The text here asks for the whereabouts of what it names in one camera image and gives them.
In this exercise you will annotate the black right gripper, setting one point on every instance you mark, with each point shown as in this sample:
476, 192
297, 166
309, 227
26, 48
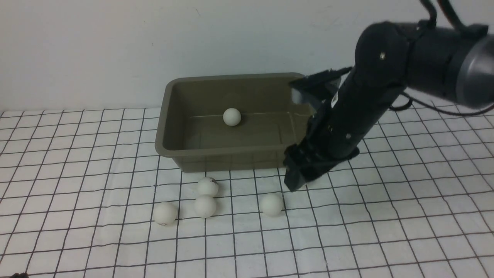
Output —
304, 165

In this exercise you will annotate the white ping-pong ball back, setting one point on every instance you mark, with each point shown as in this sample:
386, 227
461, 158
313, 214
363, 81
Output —
207, 186

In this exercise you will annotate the white ping-pong ball with logo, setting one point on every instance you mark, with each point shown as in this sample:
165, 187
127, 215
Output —
165, 213

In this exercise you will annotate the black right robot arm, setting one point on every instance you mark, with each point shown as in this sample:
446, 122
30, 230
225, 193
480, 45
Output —
452, 65

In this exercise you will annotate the olive plastic bin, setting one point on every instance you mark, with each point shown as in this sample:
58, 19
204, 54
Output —
191, 130

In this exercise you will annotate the white black-grid tablecloth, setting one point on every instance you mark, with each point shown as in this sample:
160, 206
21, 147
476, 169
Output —
78, 190

